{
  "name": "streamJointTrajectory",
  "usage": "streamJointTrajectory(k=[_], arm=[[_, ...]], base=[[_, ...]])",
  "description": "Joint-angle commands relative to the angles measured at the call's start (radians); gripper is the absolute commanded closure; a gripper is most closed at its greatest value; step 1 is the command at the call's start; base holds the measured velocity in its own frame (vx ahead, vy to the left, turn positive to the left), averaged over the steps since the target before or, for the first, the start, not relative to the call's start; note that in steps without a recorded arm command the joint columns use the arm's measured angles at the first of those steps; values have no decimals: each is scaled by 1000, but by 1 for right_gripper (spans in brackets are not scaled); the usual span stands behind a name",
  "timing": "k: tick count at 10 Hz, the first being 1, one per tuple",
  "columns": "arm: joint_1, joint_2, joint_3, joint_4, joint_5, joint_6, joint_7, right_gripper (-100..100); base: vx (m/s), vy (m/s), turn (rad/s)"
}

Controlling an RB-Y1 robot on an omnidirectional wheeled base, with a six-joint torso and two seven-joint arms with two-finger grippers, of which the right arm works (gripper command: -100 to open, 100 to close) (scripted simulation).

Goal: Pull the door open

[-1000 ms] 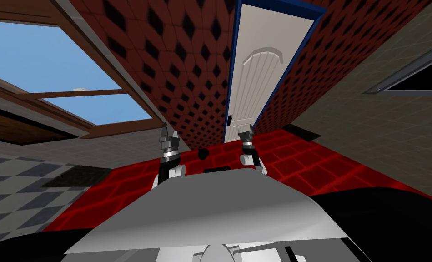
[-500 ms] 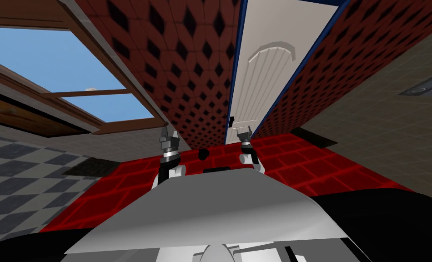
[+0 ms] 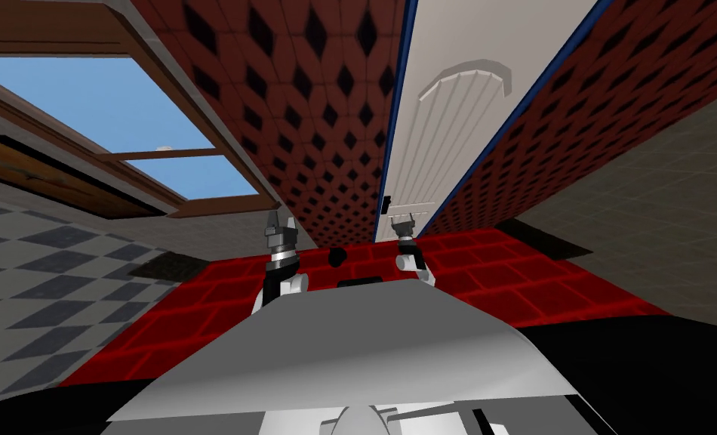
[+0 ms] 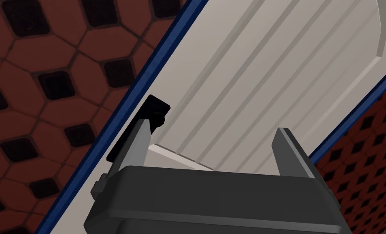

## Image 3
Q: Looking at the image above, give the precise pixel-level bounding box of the brown black-framed wooden panel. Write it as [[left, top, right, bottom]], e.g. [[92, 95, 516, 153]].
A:
[[0, 135, 168, 221]]

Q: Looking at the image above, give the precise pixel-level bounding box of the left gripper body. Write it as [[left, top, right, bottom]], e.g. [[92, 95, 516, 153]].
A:
[[264, 227, 300, 252]]

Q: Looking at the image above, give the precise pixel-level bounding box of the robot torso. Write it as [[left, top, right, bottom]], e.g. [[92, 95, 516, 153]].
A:
[[100, 246, 582, 435]]

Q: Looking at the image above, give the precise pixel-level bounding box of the white panelled door leaf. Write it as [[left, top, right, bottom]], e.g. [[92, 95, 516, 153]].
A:
[[374, 0, 601, 244]]

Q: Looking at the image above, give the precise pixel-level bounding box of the brown framed window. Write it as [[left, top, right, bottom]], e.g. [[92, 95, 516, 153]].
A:
[[0, 0, 282, 220]]

